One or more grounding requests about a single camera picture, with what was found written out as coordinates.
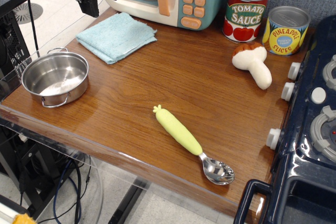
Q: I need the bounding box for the stainless steel pot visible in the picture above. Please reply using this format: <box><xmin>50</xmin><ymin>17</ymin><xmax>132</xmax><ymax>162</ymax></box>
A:
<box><xmin>22</xmin><ymin>51</ymin><xmax>89</xmax><ymax>108</ymax></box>

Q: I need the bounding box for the plush mushroom toy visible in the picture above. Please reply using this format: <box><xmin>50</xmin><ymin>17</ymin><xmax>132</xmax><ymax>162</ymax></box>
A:
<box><xmin>232</xmin><ymin>42</ymin><xmax>272</xmax><ymax>90</ymax></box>

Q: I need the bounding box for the light blue folded cloth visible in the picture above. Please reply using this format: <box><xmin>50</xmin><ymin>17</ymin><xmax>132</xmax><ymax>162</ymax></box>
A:
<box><xmin>76</xmin><ymin>13</ymin><xmax>156</xmax><ymax>65</ymax></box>

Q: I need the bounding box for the tomato sauce can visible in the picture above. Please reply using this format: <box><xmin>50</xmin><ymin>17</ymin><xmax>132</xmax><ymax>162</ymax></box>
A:
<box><xmin>223</xmin><ymin>0</ymin><xmax>268</xmax><ymax>42</ymax></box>

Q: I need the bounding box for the pineapple slices can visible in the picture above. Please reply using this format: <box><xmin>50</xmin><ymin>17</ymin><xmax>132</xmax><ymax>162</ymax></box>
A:
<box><xmin>262</xmin><ymin>6</ymin><xmax>311</xmax><ymax>56</ymax></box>

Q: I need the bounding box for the black table leg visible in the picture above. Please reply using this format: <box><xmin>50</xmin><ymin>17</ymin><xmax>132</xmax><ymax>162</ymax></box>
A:
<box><xmin>108</xmin><ymin>185</ymin><xmax>144</xmax><ymax>224</ymax></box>

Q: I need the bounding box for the yellow sponge corner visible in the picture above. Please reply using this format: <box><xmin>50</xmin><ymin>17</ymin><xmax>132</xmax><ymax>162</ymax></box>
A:
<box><xmin>12</xmin><ymin>214</ymin><xmax>36</xmax><ymax>224</ymax></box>

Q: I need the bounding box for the dark blue toy stove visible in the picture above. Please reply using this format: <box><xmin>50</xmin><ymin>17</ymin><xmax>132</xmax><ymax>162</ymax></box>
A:
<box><xmin>234</xmin><ymin>16</ymin><xmax>335</xmax><ymax>223</ymax></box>

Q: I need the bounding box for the blue cable under table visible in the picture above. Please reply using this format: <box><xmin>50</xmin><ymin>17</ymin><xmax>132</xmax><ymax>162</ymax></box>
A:
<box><xmin>53</xmin><ymin>159</ymin><xmax>82</xmax><ymax>224</ymax></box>

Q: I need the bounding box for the black cable under table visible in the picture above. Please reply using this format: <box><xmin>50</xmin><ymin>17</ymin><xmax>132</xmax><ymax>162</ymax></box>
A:
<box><xmin>36</xmin><ymin>155</ymin><xmax>92</xmax><ymax>224</ymax></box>

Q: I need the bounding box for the green handled ice cream scoop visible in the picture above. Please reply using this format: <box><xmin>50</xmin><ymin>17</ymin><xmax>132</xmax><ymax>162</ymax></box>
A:
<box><xmin>153</xmin><ymin>105</ymin><xmax>235</xmax><ymax>186</ymax></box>

